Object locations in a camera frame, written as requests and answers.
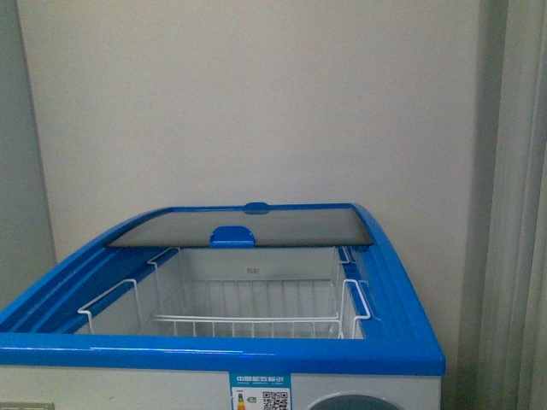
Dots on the glass sliding freezer lid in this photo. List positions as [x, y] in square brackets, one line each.
[251, 226]

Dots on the white blue chest freezer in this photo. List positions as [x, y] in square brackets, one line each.
[45, 359]

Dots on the blue energy label sticker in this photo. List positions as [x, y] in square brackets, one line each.
[260, 391]

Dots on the grey round thermostat panel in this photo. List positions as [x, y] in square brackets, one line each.
[353, 402]

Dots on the grey cabinet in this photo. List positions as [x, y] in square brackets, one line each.
[27, 244]

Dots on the white vertical curtain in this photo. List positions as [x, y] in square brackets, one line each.
[502, 338]

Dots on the silver brand nameplate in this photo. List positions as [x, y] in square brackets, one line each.
[26, 405]

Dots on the white wire freezer basket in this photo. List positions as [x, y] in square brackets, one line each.
[251, 293]

